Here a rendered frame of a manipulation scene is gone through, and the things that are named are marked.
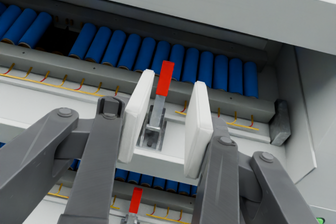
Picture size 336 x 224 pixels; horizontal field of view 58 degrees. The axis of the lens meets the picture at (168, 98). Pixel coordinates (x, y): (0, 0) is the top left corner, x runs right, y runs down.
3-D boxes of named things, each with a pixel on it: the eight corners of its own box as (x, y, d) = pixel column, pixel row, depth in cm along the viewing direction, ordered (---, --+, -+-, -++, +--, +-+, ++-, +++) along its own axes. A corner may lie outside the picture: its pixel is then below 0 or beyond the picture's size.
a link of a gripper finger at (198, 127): (198, 126, 14) (214, 129, 14) (195, 79, 21) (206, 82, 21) (183, 178, 15) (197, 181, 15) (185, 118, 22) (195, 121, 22)
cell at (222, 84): (225, 65, 43) (224, 100, 39) (213, 62, 43) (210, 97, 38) (229, 56, 41) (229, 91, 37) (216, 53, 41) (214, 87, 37)
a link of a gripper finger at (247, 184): (211, 162, 13) (280, 178, 13) (205, 113, 17) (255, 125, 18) (202, 191, 13) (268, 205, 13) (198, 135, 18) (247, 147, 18)
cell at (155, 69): (169, 52, 42) (161, 85, 38) (156, 49, 42) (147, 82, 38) (171, 42, 41) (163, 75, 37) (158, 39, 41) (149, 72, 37)
